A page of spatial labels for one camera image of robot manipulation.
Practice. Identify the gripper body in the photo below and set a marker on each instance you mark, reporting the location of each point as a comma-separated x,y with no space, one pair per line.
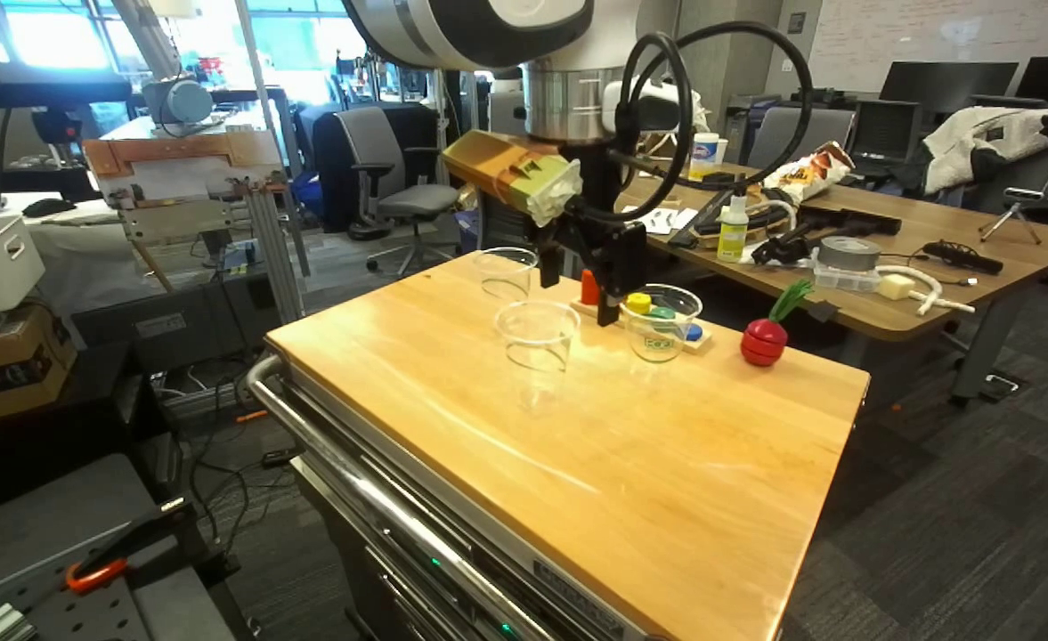
599,187

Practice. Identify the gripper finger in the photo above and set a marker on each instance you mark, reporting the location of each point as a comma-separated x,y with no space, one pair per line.
551,263
620,263

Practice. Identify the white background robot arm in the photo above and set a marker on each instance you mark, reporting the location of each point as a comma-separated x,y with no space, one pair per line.
176,100

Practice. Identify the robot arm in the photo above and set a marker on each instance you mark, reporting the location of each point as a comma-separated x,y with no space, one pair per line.
452,27

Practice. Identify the clear plastic cup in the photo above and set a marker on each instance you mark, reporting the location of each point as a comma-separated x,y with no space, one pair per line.
506,271
537,343

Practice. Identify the clear cup with green print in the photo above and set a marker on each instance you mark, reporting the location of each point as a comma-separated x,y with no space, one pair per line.
659,334

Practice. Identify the wooden toy peg board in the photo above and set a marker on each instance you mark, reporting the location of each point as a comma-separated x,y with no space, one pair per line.
589,289

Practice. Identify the white papers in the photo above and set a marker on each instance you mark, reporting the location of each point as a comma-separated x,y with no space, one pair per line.
662,220

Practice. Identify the white wipes canister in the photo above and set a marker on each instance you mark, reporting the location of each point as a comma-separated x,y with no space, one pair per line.
704,153

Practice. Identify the spray bottle yellow liquid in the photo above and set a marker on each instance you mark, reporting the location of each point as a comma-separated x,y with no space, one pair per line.
733,231

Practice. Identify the red toy radish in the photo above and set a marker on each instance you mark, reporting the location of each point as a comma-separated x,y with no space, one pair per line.
763,343

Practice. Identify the grey office chair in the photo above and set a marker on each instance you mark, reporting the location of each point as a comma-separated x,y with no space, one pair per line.
800,133
390,178

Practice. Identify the chips bag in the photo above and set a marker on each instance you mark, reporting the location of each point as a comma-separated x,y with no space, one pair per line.
808,174

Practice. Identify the black tool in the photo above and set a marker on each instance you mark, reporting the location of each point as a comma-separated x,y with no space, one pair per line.
831,230

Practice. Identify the steel tool cabinet wooden top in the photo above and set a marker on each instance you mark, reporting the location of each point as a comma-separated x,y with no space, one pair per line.
630,481

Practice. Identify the clear plastic box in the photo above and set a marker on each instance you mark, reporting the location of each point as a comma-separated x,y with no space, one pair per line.
844,280

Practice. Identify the pale yellow block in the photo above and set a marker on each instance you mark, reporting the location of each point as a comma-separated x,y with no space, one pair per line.
896,287

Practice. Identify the wooden desk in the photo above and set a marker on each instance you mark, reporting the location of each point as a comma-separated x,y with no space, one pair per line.
951,227

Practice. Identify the black handheld device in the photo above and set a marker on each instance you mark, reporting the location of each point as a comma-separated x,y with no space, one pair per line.
960,256

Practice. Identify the row of monitors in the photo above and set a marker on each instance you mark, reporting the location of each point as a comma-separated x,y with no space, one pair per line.
946,85

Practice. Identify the whiteboard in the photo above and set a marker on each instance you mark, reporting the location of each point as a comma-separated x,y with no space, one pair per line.
933,36

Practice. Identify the white jacket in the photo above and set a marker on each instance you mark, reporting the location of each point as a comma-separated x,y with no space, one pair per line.
987,138

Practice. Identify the small phone tripod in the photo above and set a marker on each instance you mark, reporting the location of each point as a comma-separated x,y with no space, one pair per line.
1018,209

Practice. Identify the black computer mouse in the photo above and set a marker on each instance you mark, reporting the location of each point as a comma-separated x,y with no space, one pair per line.
47,207

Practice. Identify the cardboard box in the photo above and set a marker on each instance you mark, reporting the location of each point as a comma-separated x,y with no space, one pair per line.
7,365

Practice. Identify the black bench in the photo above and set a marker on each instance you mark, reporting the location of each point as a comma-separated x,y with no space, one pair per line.
52,552

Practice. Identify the grey duct tape roll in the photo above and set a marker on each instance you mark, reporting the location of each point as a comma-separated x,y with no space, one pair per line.
848,253

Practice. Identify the wall switch plate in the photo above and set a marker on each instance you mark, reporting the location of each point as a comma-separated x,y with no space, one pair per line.
796,22

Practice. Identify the wood and aluminium frame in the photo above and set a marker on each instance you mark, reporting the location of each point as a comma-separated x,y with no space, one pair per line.
185,182

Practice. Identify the camera on mount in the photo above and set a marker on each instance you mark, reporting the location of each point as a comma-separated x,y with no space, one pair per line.
38,85

